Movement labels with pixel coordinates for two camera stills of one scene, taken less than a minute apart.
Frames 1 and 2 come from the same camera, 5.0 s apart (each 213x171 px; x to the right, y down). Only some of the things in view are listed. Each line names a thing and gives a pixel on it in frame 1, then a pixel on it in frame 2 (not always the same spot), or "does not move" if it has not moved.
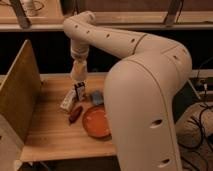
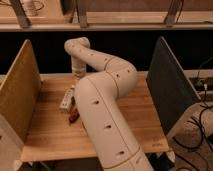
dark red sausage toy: x=75 y=114 does not move
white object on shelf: x=29 y=7 does not move
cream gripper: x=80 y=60 -> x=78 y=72
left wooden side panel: x=21 y=92 does not move
